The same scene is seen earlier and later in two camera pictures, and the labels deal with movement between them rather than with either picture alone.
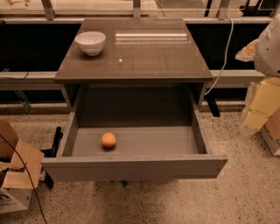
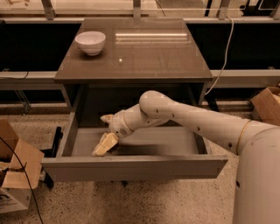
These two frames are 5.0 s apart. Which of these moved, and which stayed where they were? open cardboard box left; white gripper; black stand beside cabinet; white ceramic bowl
Moved: white gripper
Stayed: open cardboard box left; white ceramic bowl; black stand beside cabinet
